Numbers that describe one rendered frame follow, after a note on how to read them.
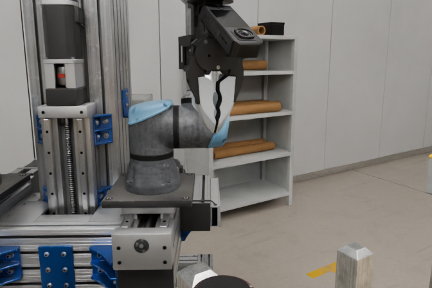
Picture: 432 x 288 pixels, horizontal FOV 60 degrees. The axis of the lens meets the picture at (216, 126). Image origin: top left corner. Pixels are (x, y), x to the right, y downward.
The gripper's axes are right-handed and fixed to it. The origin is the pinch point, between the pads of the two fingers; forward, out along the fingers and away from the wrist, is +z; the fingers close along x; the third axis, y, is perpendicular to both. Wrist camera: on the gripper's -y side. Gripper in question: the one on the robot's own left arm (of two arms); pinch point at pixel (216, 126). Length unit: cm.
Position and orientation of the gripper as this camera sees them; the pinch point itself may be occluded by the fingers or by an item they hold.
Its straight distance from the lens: 58.5
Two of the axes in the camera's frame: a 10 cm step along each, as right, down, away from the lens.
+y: -4.1, -1.6, 9.0
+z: 0.0, 9.8, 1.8
